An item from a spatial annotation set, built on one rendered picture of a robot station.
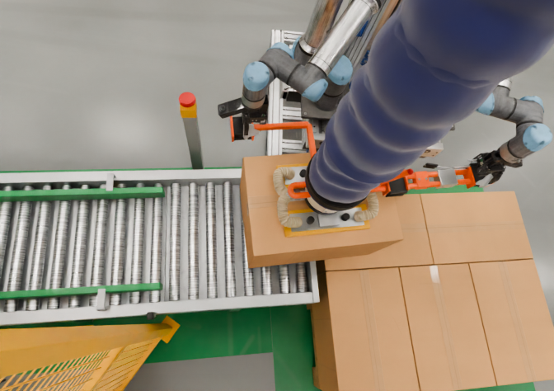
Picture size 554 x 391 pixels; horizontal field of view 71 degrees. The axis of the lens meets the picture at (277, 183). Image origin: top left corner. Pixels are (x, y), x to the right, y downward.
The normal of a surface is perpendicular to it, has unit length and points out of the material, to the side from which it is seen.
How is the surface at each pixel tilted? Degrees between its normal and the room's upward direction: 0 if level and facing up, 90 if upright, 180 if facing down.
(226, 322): 0
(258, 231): 1
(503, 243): 0
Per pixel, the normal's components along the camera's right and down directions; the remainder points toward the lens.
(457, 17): -0.73, 0.40
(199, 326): 0.13, -0.33
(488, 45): -0.38, 0.78
